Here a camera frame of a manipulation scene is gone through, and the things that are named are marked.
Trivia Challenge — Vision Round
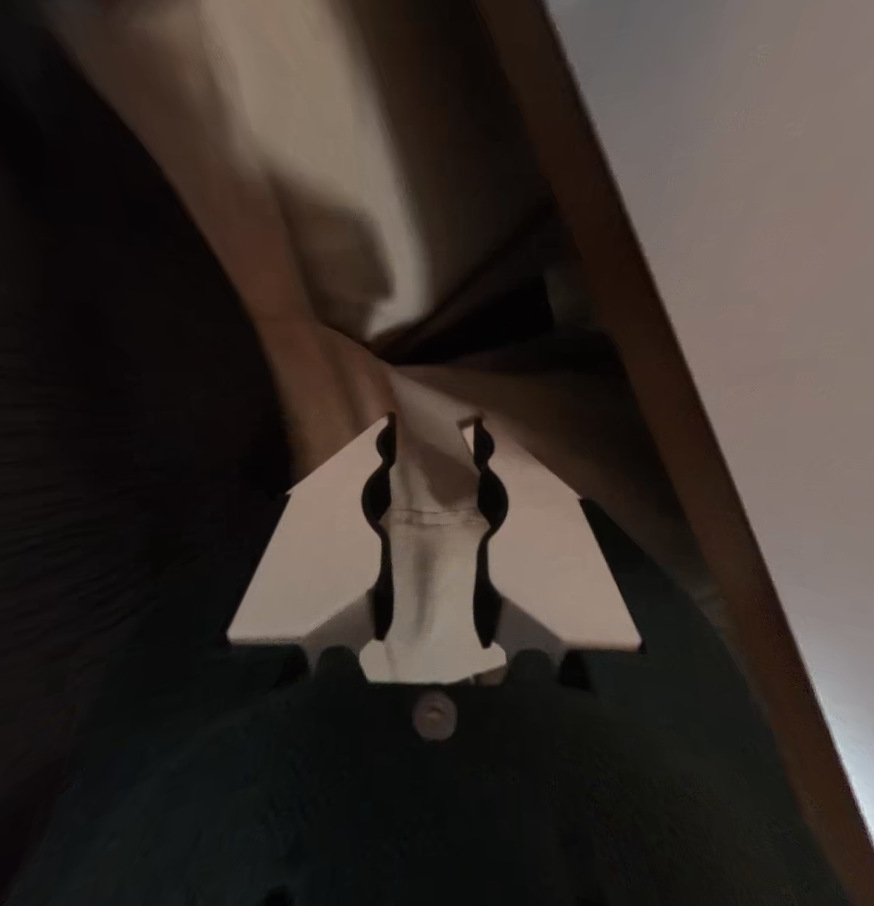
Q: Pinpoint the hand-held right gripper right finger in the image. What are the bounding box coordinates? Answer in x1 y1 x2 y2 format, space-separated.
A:
456 416 646 655

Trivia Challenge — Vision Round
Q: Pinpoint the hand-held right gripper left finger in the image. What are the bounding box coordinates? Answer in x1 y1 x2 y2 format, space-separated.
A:
225 412 396 655

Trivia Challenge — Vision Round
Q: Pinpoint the dark cloth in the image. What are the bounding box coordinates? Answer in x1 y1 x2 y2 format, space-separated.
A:
0 0 296 906

